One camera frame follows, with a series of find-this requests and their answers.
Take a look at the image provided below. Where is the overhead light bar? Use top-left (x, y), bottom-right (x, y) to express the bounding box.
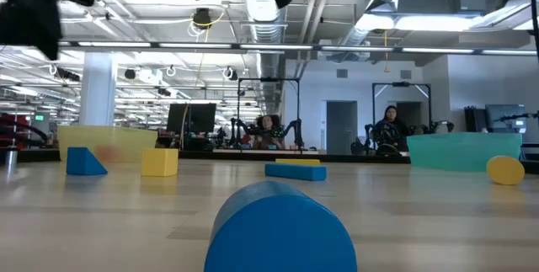
top-left (58, 40), bottom-right (539, 56)

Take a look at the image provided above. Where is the yellow flat block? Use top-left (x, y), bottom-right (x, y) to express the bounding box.
top-left (275, 158), bottom-right (322, 167)

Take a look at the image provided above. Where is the silver metal post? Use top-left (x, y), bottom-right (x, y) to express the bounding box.
top-left (4, 145), bottom-right (19, 173)

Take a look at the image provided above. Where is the translucent yellow bin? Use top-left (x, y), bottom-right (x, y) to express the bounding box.
top-left (57, 125), bottom-right (159, 164)

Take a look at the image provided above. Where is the person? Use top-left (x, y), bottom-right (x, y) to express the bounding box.
top-left (252, 114), bottom-right (286, 151)
top-left (372, 104), bottom-right (413, 152)

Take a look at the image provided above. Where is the black computer monitor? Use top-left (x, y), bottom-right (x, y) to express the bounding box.
top-left (166, 103), bottom-right (217, 136)
top-left (484, 104), bottom-right (528, 135)

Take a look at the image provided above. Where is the translucent teal bin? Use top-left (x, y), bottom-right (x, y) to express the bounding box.
top-left (406, 132), bottom-right (524, 173)

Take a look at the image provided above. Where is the white building column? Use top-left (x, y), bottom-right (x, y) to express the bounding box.
top-left (78, 51), bottom-right (119, 127)

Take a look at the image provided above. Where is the grey door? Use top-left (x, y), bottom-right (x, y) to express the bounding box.
top-left (326, 100), bottom-right (359, 156)

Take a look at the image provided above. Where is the blue triangle block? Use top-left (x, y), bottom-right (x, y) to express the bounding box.
top-left (66, 147), bottom-right (109, 177)

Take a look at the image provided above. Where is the black cable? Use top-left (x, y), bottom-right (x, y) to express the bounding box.
top-left (525, 0), bottom-right (539, 61)

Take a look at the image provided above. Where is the ceiling cable reel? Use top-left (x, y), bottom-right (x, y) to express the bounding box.
top-left (192, 7), bottom-right (213, 29)

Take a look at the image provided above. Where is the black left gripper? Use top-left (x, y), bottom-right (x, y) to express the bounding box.
top-left (0, 0), bottom-right (99, 61)

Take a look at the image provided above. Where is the yellow cube block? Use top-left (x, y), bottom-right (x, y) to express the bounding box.
top-left (141, 148), bottom-right (179, 178)

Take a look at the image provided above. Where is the black gantry frame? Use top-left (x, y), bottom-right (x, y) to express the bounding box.
top-left (371, 82), bottom-right (432, 130)
top-left (237, 77), bottom-right (301, 149)

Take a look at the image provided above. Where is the yellow disc block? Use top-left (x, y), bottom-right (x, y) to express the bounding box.
top-left (486, 155), bottom-right (526, 187)

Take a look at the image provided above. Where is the blue half-cylinder block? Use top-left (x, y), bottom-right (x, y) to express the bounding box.
top-left (204, 180), bottom-right (358, 272)

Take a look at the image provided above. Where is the black table edge frame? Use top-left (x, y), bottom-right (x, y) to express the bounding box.
top-left (0, 148), bottom-right (539, 166)

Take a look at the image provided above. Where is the yellow hanging cord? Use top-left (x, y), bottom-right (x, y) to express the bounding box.
top-left (382, 29), bottom-right (391, 73)

